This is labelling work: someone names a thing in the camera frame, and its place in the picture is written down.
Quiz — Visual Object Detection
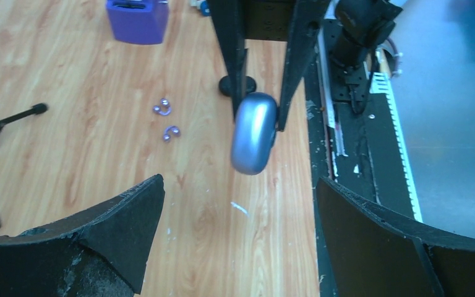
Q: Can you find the purple earbud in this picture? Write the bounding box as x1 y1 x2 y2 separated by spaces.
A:
162 126 181 142
153 98 172 116

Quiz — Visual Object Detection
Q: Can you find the purple phone stand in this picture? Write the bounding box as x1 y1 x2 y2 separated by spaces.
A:
105 0 169 45

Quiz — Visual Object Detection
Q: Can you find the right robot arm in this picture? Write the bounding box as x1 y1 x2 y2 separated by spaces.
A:
208 1 402 132

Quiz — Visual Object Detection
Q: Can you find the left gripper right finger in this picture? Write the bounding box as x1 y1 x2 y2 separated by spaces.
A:
316 178 475 296

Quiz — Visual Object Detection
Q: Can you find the white cable duct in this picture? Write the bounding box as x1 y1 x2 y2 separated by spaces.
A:
370 72 423 223

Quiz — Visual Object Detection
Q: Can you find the black earbud charging case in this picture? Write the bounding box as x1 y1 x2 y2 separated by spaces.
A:
218 75 257 97

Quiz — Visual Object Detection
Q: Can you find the lavender earbud charging case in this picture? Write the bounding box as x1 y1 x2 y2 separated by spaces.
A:
231 92 277 175

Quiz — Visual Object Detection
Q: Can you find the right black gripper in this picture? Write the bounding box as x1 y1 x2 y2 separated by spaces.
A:
208 0 330 132

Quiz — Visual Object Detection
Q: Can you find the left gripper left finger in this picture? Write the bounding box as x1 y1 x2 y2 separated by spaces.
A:
0 174 165 296

